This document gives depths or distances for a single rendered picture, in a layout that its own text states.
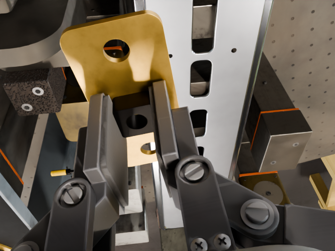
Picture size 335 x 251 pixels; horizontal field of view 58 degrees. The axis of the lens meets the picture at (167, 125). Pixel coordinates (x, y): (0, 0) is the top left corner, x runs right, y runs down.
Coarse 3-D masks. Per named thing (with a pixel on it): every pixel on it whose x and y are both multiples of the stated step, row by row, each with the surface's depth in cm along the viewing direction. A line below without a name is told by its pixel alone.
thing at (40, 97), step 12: (12, 72) 34; (24, 72) 34; (36, 72) 34; (48, 72) 34; (60, 72) 38; (12, 84) 33; (24, 84) 33; (36, 84) 33; (48, 84) 33; (60, 84) 37; (12, 96) 34; (24, 96) 34; (36, 96) 34; (48, 96) 34; (60, 96) 37; (24, 108) 35; (36, 108) 35; (48, 108) 35; (60, 108) 36
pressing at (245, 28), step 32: (160, 0) 38; (192, 0) 38; (224, 0) 39; (256, 0) 39; (224, 32) 42; (256, 32) 42; (224, 64) 46; (256, 64) 47; (192, 96) 50; (224, 96) 51; (224, 128) 57; (224, 160) 64; (160, 192) 70; (160, 224) 82
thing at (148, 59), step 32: (64, 32) 11; (96, 32) 11; (128, 32) 11; (160, 32) 11; (96, 64) 12; (128, 64) 12; (160, 64) 12; (128, 96) 13; (128, 128) 13; (128, 160) 16
